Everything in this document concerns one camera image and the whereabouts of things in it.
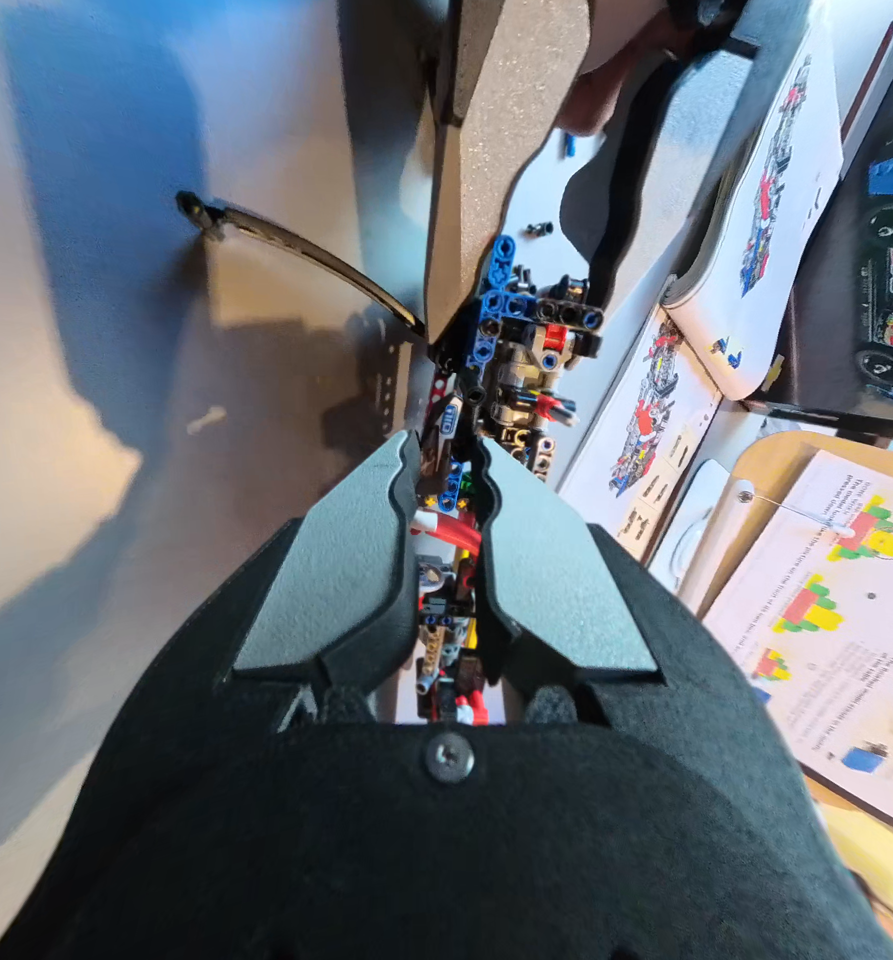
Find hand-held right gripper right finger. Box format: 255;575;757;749
478;438;659;687

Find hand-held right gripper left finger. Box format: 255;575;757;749
231;429;424;695

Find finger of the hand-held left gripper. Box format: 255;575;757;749
559;28;764;310
422;0;594;348

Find toy brick car chassis model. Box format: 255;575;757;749
409;236;605;725

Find long black stickered panel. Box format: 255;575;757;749
175;189;427;340

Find grey desk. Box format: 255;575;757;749
0;0;793;879

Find person's left hand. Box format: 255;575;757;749
559;0;684;138

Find building instruction booklet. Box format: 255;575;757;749
559;22;845;564

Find white sign stand base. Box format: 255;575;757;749
645;457;734;595

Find toy car set box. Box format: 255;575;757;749
776;0;893;444

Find wooden board instruction sign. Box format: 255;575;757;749
671;431;893;841

